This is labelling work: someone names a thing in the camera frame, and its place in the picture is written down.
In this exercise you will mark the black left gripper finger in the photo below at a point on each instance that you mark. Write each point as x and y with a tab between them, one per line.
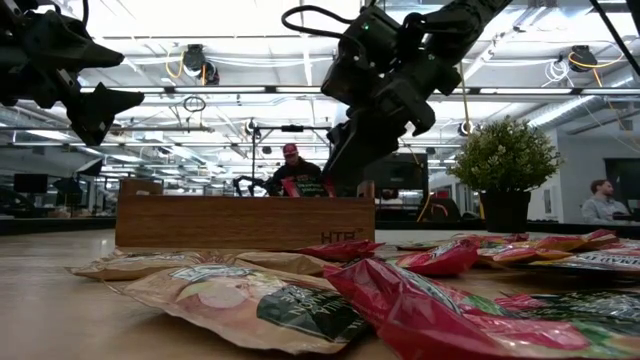
100	112
90	52

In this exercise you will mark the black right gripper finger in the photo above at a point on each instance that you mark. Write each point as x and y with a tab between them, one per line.
355	155
412	112

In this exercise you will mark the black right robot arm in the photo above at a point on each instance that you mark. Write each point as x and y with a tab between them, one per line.
465	15

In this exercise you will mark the black background robot arm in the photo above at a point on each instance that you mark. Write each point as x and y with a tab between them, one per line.
250	182

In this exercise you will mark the wooden tea organizer box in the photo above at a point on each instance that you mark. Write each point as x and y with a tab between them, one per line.
240	222

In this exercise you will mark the black monitor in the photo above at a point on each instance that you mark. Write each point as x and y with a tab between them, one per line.
400	172

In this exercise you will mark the person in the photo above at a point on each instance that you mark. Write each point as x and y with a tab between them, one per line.
600	207
295	170

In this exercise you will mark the green plant in black pot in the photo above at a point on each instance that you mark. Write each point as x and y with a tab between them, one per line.
505	160

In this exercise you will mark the black ceiling device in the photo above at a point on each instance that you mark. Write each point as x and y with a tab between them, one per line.
582	57
194	59

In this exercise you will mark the black rig strut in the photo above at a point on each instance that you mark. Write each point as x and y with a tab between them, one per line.
612	35

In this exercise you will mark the black camera stand frame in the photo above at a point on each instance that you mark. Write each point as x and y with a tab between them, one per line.
292	128

